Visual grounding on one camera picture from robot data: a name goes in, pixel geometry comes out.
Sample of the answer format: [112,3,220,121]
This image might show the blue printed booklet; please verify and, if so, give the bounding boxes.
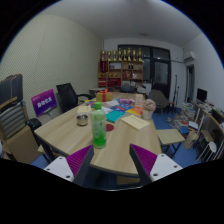
[109,101,133,112]

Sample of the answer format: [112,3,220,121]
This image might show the brown cardboard box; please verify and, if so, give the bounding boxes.
[6,124,43,164]

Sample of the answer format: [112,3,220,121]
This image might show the teal book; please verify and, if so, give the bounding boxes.
[105,110,126,123]

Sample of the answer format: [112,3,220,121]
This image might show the white round stool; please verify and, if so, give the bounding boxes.
[196,141,218,163]

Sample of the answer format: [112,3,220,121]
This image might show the black computer monitor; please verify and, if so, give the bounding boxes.
[196,87,208,103]

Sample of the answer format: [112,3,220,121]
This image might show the wooden shelf unit with trophies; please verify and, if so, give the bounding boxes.
[97,47,144,88]

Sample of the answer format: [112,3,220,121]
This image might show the small wooden side table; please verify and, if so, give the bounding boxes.
[155,128,186,159]

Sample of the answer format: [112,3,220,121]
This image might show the gift box with red ribbon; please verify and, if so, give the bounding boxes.
[95,88,114,103]

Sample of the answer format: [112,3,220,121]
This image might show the pile of books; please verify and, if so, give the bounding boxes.
[169,101,198,131]

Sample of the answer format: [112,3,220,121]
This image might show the green drink bottle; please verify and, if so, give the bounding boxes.
[89,101,108,149]

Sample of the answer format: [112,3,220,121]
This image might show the tan flat book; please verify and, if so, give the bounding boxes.
[120,114,151,131]

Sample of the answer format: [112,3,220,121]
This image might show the red and yellow booklet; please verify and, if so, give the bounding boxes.
[125,106,144,117]

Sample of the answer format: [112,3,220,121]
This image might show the small standing card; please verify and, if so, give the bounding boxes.
[134,93,145,108]

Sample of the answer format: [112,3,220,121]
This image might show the dark glass door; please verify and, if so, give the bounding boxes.
[118,44,172,98]

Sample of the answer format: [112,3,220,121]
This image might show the potted pink flowers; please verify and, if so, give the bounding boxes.
[141,98,157,120]

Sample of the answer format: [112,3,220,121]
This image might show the grey armchair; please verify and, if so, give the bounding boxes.
[148,89,171,114]

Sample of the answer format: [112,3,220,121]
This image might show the black tripod stand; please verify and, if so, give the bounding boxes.
[173,74,180,108]

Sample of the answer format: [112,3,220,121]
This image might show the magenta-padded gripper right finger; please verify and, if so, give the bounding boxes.
[129,143,184,186]

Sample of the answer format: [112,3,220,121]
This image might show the white air conditioner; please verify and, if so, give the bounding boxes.
[183,50,197,62]

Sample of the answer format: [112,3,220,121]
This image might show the cluttered wooden wall desk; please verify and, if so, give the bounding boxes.
[191,98,224,161]

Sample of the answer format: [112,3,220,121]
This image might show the wooden chair with striped cushion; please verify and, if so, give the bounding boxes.
[0,96,34,158]

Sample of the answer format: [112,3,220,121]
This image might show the white paper sheets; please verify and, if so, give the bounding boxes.
[100,105,114,115]

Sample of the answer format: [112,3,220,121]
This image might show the beige book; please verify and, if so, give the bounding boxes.
[77,104,93,116]

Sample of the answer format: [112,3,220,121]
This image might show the black office chair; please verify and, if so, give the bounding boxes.
[55,82,93,114]

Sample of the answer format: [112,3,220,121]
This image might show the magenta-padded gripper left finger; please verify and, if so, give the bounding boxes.
[43,144,96,187]

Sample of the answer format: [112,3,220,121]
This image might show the black bag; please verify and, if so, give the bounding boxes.
[25,117,43,136]

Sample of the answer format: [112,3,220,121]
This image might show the purple sign board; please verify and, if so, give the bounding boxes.
[30,88,58,118]

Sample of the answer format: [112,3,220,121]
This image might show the small metal cup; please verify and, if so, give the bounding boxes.
[76,114,89,127]

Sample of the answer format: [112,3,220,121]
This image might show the pink box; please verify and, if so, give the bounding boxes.
[118,97,135,104]

